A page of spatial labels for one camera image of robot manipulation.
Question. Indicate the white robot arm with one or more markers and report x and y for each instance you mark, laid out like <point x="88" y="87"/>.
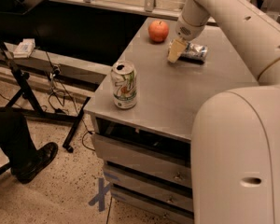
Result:
<point x="235" y="138"/>

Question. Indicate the grey middle drawer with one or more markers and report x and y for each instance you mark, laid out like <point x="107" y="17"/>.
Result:
<point x="161" y="191"/>

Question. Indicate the white green soda can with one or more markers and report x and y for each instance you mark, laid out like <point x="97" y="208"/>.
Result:
<point x="123" y="77"/>

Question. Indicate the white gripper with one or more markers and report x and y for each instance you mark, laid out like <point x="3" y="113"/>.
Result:
<point x="188" y="32"/>

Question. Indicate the white small box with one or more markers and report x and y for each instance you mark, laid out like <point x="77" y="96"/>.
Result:
<point x="24" y="49"/>

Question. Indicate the black trouser leg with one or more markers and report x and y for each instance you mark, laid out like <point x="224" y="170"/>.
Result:
<point x="15" y="139"/>

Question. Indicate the grey drawer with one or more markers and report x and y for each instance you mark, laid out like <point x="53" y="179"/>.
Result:
<point x="161" y="191"/>
<point x="142" y="160"/>
<point x="164" y="210"/>

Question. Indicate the blue tape cross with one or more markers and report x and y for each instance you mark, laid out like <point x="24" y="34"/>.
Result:
<point x="103" y="189"/>

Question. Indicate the black leather shoe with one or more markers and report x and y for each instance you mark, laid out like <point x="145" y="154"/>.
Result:
<point x="31" y="169"/>

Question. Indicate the black metal stand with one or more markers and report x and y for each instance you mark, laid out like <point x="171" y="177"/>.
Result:
<point x="37" y="111"/>

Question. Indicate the silver blue redbull can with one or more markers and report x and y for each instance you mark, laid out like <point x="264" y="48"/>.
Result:
<point x="194" y="52"/>

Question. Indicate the grey bottom drawer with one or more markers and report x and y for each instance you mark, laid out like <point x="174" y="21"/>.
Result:
<point x="164" y="210"/>

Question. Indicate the red apple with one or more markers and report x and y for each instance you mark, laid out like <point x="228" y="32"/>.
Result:
<point x="158" y="31"/>

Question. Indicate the grey top drawer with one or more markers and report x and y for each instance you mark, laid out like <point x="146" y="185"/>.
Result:
<point x="142" y="160"/>

